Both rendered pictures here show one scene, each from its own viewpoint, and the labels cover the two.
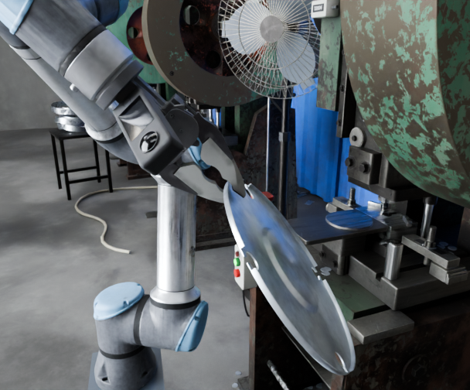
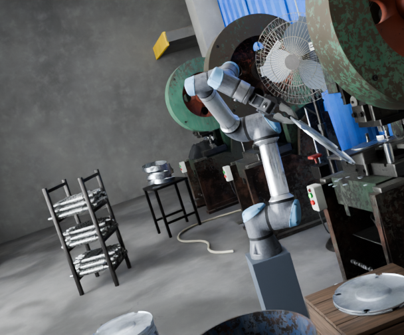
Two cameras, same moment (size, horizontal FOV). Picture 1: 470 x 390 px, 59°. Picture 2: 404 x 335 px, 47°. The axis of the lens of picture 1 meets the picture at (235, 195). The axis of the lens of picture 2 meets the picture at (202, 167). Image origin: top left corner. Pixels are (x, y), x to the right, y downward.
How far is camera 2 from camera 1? 1.25 m
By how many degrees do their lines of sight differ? 16
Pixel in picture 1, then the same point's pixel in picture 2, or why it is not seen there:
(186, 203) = (274, 150)
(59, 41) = (231, 86)
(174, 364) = not seen: hidden behind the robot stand
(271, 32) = (293, 64)
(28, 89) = (102, 173)
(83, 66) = (239, 91)
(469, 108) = (365, 67)
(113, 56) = (246, 86)
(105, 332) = (252, 226)
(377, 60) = (331, 62)
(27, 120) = not seen: hidden behind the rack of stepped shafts
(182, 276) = (282, 186)
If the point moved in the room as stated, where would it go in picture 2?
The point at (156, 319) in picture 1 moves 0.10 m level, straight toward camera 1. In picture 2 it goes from (276, 210) to (281, 215)
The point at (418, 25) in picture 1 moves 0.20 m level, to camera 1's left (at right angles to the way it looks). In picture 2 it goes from (337, 48) to (283, 65)
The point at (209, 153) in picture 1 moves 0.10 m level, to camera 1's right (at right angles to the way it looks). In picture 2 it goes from (282, 107) to (309, 99)
